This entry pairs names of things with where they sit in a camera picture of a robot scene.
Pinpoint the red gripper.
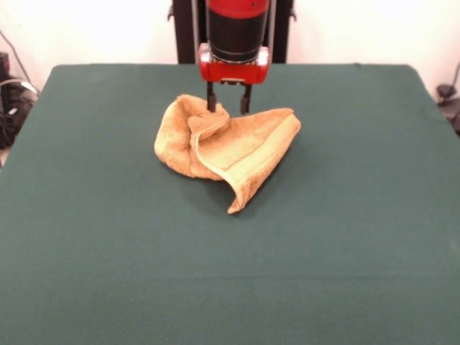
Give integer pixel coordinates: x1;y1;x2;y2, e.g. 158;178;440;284
198;42;270;115

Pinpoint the yellow-orange terry towel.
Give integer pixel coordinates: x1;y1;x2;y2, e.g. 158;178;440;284
153;93;302;216

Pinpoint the dark green tablecloth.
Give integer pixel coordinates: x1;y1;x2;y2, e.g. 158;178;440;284
0;63;460;345

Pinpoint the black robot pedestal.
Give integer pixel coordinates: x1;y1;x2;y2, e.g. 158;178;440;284
167;0;298;65

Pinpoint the black equipment with cables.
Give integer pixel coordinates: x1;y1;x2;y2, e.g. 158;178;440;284
0;52;40;149

